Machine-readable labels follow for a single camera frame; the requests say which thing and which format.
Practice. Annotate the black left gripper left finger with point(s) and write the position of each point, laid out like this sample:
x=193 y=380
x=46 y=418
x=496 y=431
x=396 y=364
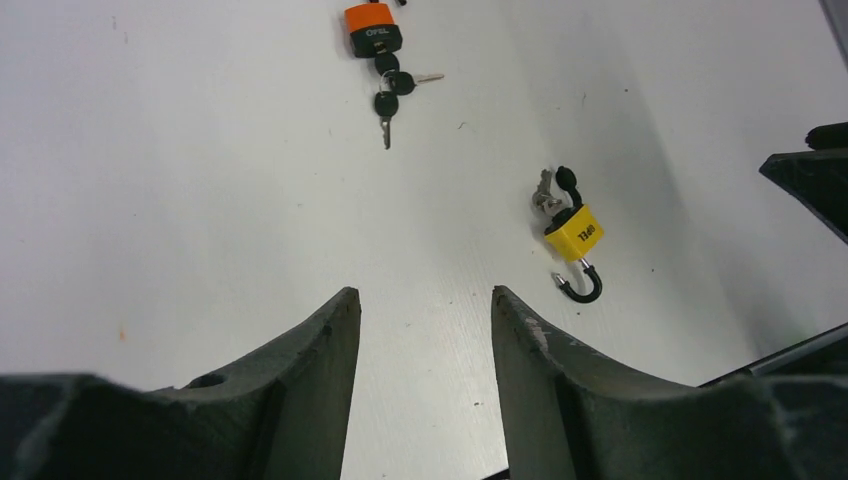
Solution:
x=279 y=412

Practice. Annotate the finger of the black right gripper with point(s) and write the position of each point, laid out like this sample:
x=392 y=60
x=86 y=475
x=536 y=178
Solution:
x=817 y=177

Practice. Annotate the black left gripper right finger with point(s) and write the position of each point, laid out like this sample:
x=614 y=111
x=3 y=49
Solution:
x=571 y=412

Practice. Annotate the yellow padlock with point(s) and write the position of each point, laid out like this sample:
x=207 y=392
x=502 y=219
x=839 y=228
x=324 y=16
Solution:
x=572 y=233

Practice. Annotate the black head key bunch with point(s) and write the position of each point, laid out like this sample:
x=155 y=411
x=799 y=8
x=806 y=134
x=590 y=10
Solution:
x=394 y=83

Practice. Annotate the orange padlock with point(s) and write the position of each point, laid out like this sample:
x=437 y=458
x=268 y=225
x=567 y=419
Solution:
x=372 y=29

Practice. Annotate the silver key bunch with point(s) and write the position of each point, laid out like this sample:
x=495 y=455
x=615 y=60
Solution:
x=543 y=199

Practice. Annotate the aluminium frame rails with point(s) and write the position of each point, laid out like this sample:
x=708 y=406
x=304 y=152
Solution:
x=823 y=354

